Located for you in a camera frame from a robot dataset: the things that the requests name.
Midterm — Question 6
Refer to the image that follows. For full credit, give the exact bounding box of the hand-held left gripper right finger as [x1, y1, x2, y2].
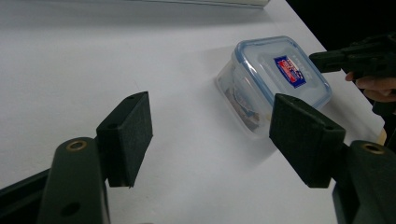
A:
[269, 92, 347, 189]

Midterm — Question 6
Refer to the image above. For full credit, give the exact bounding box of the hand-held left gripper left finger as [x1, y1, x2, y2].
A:
[96, 91, 154, 189]

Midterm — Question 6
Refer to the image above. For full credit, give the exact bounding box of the clear lid with blue seal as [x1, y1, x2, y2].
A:
[232, 35, 332, 109]

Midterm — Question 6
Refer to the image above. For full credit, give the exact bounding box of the clear plastic food container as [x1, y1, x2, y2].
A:
[215, 35, 332, 138]

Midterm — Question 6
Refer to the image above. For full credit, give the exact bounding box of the colourful printed paper insert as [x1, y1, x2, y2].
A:
[224, 83, 263, 129]

